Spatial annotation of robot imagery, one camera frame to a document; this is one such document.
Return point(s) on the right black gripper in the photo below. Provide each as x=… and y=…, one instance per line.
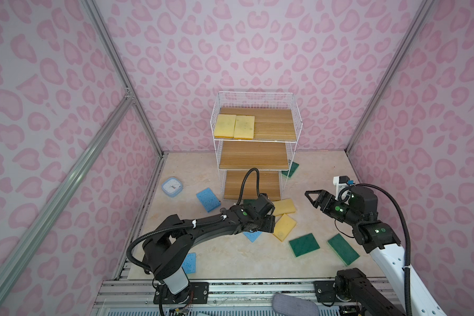
x=324, y=201

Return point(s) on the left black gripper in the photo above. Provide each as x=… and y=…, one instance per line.
x=266, y=216

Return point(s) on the yellow sponge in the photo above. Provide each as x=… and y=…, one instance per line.
x=284, y=227
x=225, y=126
x=283, y=207
x=244, y=127

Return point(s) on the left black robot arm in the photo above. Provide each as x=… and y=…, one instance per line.
x=166, y=248

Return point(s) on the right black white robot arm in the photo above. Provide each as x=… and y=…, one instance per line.
x=356, y=206

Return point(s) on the green sponge by shelf front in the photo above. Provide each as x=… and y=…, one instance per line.
x=250, y=202

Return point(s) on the green sponge behind shelf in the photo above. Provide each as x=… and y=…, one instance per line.
x=293, y=168

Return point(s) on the blue sponge centre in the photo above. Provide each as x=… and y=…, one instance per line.
x=252, y=237

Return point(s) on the green sponge front centre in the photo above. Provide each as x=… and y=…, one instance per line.
x=304, y=245

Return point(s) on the green sponge front right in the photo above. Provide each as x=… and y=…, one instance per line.
x=343, y=250

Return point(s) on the blue sponge near clock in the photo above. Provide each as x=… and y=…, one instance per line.
x=208, y=200

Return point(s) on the grey oval pad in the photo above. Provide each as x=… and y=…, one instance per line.
x=292, y=306

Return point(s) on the blue sponge front left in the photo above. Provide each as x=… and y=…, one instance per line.
x=189, y=264

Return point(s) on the light blue square clock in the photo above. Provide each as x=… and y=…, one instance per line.
x=172, y=187

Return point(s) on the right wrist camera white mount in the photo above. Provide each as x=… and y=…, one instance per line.
x=341, y=182

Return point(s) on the white wire wooden shelf rack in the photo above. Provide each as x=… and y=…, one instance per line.
x=248, y=166

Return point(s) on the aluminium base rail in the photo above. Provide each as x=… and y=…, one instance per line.
x=221, y=297

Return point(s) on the left diagonal aluminium frame bar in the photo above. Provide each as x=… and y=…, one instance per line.
x=33, y=238

